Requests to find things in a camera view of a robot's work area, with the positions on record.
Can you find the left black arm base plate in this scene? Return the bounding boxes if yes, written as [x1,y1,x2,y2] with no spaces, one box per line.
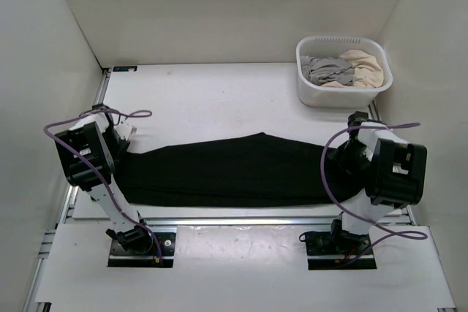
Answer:
[107,232,176,268]

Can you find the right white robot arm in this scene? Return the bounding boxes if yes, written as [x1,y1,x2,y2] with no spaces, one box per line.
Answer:
[320,111,428,254]

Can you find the white front cover board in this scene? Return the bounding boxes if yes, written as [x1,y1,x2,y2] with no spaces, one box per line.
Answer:
[37,224,454,311]

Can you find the small dark label sticker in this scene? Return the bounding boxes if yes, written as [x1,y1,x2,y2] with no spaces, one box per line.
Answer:
[113,66,137,72]

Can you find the white plastic laundry basket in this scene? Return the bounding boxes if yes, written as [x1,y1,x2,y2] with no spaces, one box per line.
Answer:
[295,36,393,108]

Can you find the aluminium table frame rail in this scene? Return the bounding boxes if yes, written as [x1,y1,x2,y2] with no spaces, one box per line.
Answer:
[21,66,458,312]

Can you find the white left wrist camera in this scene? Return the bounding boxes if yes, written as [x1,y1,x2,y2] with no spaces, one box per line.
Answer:
[114,123,137,142]

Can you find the grey garment in basket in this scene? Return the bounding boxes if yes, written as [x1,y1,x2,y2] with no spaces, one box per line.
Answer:
[300,56,354,86]

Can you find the beige garment in basket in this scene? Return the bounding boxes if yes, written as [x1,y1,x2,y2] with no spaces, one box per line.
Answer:
[323,50,385,88]

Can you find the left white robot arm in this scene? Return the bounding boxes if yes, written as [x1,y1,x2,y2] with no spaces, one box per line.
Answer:
[44,104,155,254]

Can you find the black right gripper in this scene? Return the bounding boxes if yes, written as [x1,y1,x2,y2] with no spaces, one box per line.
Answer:
[326,139,370,182]

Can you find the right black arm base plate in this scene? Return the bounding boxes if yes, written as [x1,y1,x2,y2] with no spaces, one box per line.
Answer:
[298,231,377,271]

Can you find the black trousers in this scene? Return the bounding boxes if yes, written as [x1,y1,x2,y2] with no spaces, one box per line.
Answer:
[116,132,366,209]

